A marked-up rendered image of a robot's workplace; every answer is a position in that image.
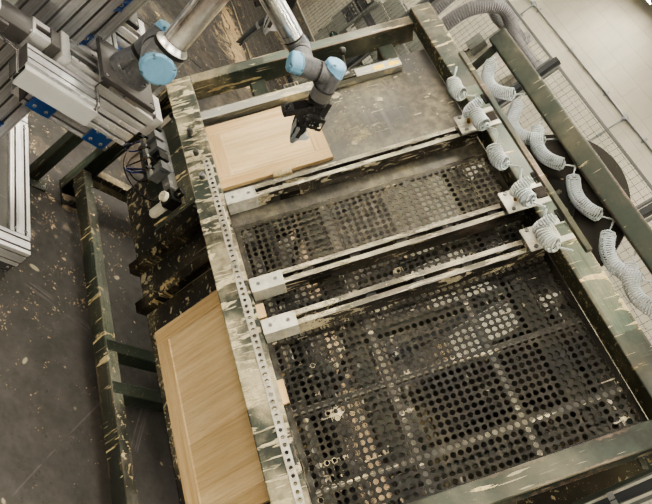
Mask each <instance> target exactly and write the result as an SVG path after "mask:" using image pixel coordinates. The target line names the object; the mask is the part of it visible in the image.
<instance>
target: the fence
mask: <svg viewBox="0 0 652 504"><path fill-rule="evenodd" d="M393 60H398V62H399V64H395V65H392V66H389V65H388V63H387V62H389V61H393ZM382 63H383V65H384V66H385V68H381V69H377V70H374V68H373V66H375V65H379V64H382ZM399 71H402V63H401V61H400V59H399V58H394V59H391V60H387V61H384V62H380V63H376V64H373V65H369V66H366V67H362V68H358V69H355V72H356V74H357V77H353V78H350V79H346V80H343V81H340V83H339V85H338V87H337V88H336V89H338V88H342V87H345V86H349V85H353V84H356V83H360V82H363V81H367V80H370V79H374V78H378V77H381V76H385V75H388V74H392V73H395V72H399ZM313 85H314V84H313V82H308V83H304V84H301V85H297V86H294V87H290V88H286V89H283V90H279V91H276V92H272V93H268V94H265V95H261V96H258V97H254V98H250V99H247V100H243V101H240V102H236V103H232V104H229V105H225V106H222V107H218V108H214V109H211V110H207V111H204V112H200V114H201V117H202V121H203V124H204V126H206V125H210V124H213V123H217V122H220V121H224V120H227V119H231V118H235V117H238V116H242V115H245V114H249V113H252V112H256V111H260V110H263V109H267V108H270V107H274V106H277V105H281V104H284V103H288V102H292V101H295V100H299V99H302V98H306V97H308V96H309V94H310V91H311V89H312V87H313Z"/></svg>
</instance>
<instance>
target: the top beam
mask: <svg viewBox="0 0 652 504"><path fill-rule="evenodd" d="M410 16H411V18H412V19H413V21H414V22H413V24H414V32H415V33H416V35H417V37H418V38H419V40H420V42H421V43H422V45H423V47H424V48H425V50H426V52H427V53H428V55H429V57H430V58H431V60H432V62H433V63H434V65H435V67H436V68H437V70H438V71H439V73H440V75H441V76H442V78H443V80H444V81H445V83H446V80H447V79H448V78H449V77H453V76H454V72H455V68H456V66H457V67H458V68H457V72H456V75H455V77H459V79H460V80H461V82H462V85H463V86H464V87H466V89H467V95H476V97H478V98H479V99H482V98H481V96H480V95H481V94H483V93H482V91H481V89H480V88H479V86H478V85H477V83H476V82H475V80H474V79H473V77H472V75H471V74H470V72H469V71H468V69H467V68H466V66H465V65H464V63H463V61H462V60H461V58H460V57H459V55H458V54H459V51H460V49H459V47H458V46H457V44H456V43H455V41H454V40H453V38H452V37H451V35H450V34H449V32H448V31H447V29H446V27H445V26H444V24H443V23H442V21H441V20H440V18H439V17H438V15H437V14H436V12H435V11H434V9H433V7H432V6H431V4H430V3H429V2H426V3H422V4H418V5H415V6H411V7H410ZM476 97H467V96H466V98H465V99H464V100H462V101H457V103H458V105H459V106H460V108H461V110H462V111H463V109H464V107H465V106H466V105H467V104H469V102H471V101H473V99H474V100H475V98H476ZM492 127H493V128H496V129H497V131H498V132H499V134H498V138H497V142H496V143H497V144H500V145H501V146H502V147H503V151H504V153H505V154H506V155H507V156H509V157H510V164H511V165H519V166H521V167H520V168H522V178H524V177H526V178H527V176H529V178H532V177H531V175H530V172H533V170H532V169H531V167H530V166H529V164H528V163H527V161H526V159H525V158H524V156H523V155H522V153H521V152H520V150H519V149H518V147H517V145H516V144H515V142H514V141H513V139H512V138H511V136H510V135H509V133H508V131H507V130H506V128H505V127H504V125H503V124H498V125H495V126H492ZM497 131H495V130H492V129H489V128H487V129H486V130H484V131H477V136H478V138H479V139H480V141H481V143H482V144H483V146H484V148H485V149H486V147H487V146H488V145H490V144H492V143H494V141H495V137H496V133H497ZM520 168H519V167H511V166H509V167H508V168H507V169H506V170H502V171H499V170H498V171H499V172H500V174H501V176H502V177H503V179H504V181H505V182H506V184H507V186H508V187H509V189H510V188H511V186H512V185H513V184H514V183H515V182H517V181H518V180H519V175H520ZM522 178H521V180H522ZM522 181H523V180H522ZM542 205H545V206H546V207H545V208H544V207H541V206H535V207H531V208H528V209H525V210H524V214H525V215H526V217H527V219H528V220H529V222H530V224H531V225H532V226H533V225H534V223H535V222H536V221H538V220H539V219H540V218H543V217H544V213H545V209H548V210H547V217H548V214H549V215H550V214H551V213H552V214H553V216H554V215H556V214H555V213H554V210H555V209H557V208H556V206H555V205H554V203H553V201H551V202H548V203H545V204H542ZM548 218H549V217H548ZM555 227H556V229H557V230H558V232H559V234H560V235H561V236H564V235H567V234H570V233H571V231H570V229H569V228H568V226H567V225H566V223H565V222H564V223H561V224H558V225H555ZM560 244H561V246H560V247H564V248H569V249H573V250H574V251H573V252H572V251H567V250H563V249H558V251H556V252H554V253H552V252H551V253H549V252H548V254H549V255H550V257H551V259H552V260H553V262H554V263H555V265H556V267H557V268H558V270H559V272H560V273H561V275H562V277H563V278H564V280H565V282H566V283H567V285H568V287H569V288H570V290H571V292H572V293H573V295H574V297H575V298H576V300H577V302H578V303H579V305H580V307H581V308H582V310H583V311H584V313H585V315H586V316H587V318H588V320H589V321H590V323H591V325H592V326H593V328H594V330H595V331H596V333H597V335H598V336H599V338H600V340H601V341H602V343H603V345H604V346H605V348H606V350H607V351H608V353H609V355H610V356H611V358H612V360H613V361H614V363H615V364H616V366H617V368H618V369H619V371H620V373H621V374H622V376H623V378H624V379H625V381H626V383H627V384H628V386H629V388H630V389H631V391H632V393H633V394H634V396H635V398H636V399H637V401H638V403H639V404H640V406H641V408H642V409H643V411H644V412H645V414H646V416H647V417H648V419H649V420H650V419H652V345H651V343H650V341H649V340H648V338H647V337H646V335H645V334H644V332H643V331H642V329H641V328H640V326H639V324H638V323H637V321H636V320H635V318H634V317H633V315H632V314H631V312H630V311H629V309H628V308H627V306H626V304H625V303H624V301H623V300H622V298H621V297H620V295H619V294H618V292H617V291H616V289H615V288H614V286H613V284H612V283H611V281H610V280H609V278H608V277H607V275H606V274H605V272H604V271H603V269H602V268H601V266H600V264H599V263H598V261H597V260H596V258H595V257H594V255H593V254H592V252H588V253H585V251H584V250H583V248H582V247H581V245H580V243H579V242H578V240H577V239H576V238H575V239H572V240H569V241H566V242H562V243H560Z"/></svg>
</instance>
